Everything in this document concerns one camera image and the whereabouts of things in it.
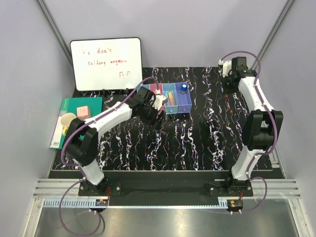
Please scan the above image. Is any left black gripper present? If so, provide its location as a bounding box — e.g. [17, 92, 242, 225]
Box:
[139, 102, 165, 130]

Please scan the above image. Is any red pencil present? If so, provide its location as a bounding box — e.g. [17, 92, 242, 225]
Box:
[225, 94, 233, 114]

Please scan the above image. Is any pink bin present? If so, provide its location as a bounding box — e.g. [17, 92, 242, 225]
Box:
[149, 83, 165, 112]

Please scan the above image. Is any light blue bin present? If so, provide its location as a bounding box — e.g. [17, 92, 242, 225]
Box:
[136, 85, 150, 97]

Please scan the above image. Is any orange highlighter pen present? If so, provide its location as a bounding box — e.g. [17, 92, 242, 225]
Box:
[168, 91, 175, 106]

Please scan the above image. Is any teal blue bin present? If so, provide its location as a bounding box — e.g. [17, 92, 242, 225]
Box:
[162, 83, 178, 114]

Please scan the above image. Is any purple bin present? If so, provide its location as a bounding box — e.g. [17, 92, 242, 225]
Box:
[175, 82, 192, 114]

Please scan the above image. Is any grey blue glue stick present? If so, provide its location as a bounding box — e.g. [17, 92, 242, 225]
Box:
[180, 84, 188, 95]

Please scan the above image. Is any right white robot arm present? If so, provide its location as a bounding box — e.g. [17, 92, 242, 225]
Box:
[219, 57, 283, 196]

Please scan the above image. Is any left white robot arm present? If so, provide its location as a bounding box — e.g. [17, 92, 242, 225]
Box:
[62, 87, 168, 196]

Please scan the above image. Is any black marbled table mat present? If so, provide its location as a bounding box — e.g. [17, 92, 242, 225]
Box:
[50, 66, 274, 172]

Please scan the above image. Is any pink eraser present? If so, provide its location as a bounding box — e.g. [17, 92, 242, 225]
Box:
[77, 106, 91, 119]

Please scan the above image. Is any white dry-erase board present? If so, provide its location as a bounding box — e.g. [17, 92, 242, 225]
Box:
[70, 37, 143, 91]

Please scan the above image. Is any green notebook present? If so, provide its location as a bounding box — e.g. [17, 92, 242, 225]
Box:
[49, 97, 102, 149]

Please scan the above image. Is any yellow cream mug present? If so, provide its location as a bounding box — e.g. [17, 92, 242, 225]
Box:
[60, 113, 76, 136]

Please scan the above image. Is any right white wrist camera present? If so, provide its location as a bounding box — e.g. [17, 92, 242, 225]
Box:
[218, 59, 232, 77]

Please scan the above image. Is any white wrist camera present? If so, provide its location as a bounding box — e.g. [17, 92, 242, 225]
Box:
[152, 89, 168, 111]
[218, 59, 232, 77]

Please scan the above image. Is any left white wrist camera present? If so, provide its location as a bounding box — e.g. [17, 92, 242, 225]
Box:
[152, 89, 168, 111]

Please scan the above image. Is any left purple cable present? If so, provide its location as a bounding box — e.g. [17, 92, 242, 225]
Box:
[59, 77, 160, 235]

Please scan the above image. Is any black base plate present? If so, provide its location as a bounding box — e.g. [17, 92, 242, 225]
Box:
[79, 171, 253, 207]

